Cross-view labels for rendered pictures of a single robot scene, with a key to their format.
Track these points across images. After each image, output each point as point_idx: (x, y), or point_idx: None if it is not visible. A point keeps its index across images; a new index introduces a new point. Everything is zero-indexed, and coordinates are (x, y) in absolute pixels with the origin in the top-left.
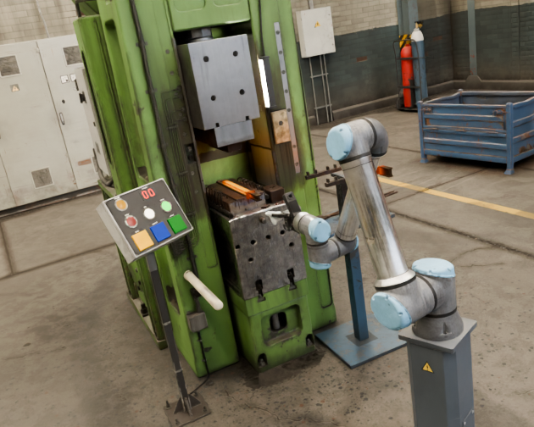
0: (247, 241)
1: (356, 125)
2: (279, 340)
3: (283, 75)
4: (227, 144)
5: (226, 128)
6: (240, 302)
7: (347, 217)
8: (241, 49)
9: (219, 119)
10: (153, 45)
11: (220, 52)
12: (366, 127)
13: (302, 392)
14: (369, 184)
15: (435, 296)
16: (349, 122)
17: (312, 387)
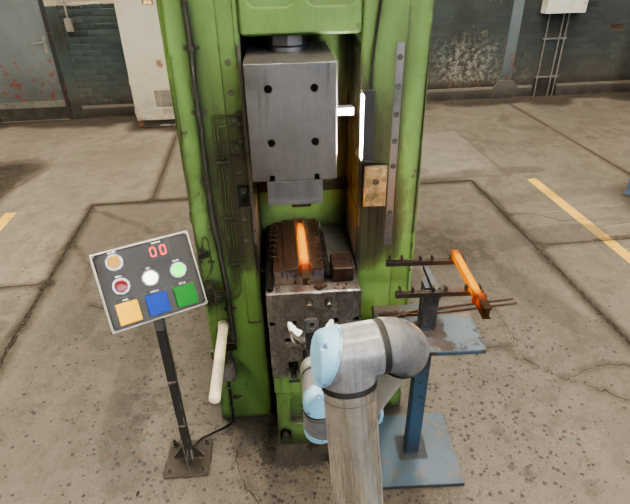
0: (286, 321)
1: (357, 344)
2: None
3: (395, 119)
4: (282, 204)
5: (284, 184)
6: None
7: None
8: (325, 83)
9: (276, 171)
10: (208, 51)
11: (291, 82)
12: (375, 350)
13: (306, 496)
14: (351, 440)
15: None
16: (352, 329)
17: (320, 494)
